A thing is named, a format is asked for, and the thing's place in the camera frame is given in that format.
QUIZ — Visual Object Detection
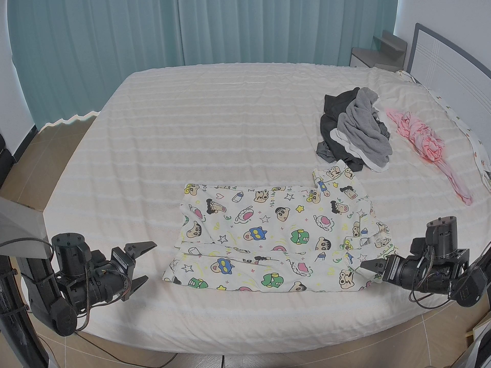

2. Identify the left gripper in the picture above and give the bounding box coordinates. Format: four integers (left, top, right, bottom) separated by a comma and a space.
82, 241, 158, 306

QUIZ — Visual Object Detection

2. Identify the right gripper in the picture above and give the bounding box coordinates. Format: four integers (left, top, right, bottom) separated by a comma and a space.
361, 255, 426, 288

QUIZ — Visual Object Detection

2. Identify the white printed pyjama top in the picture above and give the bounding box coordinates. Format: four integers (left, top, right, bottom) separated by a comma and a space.
162, 159, 397, 293

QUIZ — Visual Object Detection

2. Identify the pile of clothes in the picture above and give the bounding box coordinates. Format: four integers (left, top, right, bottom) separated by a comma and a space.
315, 87, 394, 173

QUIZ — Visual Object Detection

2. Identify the bed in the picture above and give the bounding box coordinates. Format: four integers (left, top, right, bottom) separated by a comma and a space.
38, 23, 491, 357

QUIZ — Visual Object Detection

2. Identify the small wooden drawer table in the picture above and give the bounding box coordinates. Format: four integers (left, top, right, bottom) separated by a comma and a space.
466, 313, 491, 346

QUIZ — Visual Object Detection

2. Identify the pink garment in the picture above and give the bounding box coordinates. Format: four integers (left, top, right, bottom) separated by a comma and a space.
385, 108, 474, 206

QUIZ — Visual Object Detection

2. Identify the white printed pillow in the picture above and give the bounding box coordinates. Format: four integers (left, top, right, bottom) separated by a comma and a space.
395, 69, 491, 191

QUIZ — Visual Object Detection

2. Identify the grey bedside table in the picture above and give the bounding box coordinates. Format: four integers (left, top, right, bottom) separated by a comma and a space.
350, 30, 408, 72

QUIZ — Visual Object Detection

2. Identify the blue-green curtain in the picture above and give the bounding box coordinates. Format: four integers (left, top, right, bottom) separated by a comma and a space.
176, 0, 400, 68
8, 0, 184, 129

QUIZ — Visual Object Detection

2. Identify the black cable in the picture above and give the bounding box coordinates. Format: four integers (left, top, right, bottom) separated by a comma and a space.
73, 330, 179, 364

